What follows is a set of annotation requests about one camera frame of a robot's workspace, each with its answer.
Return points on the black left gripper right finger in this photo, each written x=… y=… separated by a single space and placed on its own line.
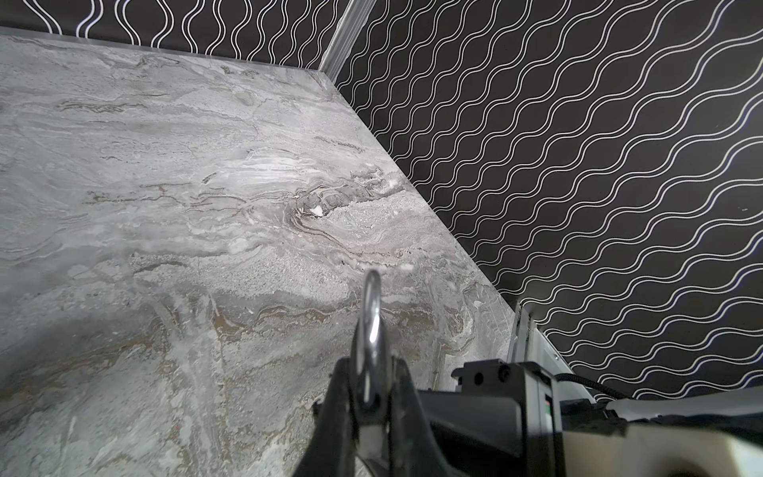
x=413 y=449

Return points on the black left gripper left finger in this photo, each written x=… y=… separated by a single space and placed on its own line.
x=331 y=451

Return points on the brass padlock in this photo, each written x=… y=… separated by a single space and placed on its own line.
x=371 y=380

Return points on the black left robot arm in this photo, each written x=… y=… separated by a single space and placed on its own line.
x=505 y=420

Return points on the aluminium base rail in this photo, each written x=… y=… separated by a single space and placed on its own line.
x=528 y=344

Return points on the aluminium right corner post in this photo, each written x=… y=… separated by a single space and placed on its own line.
x=346 y=33

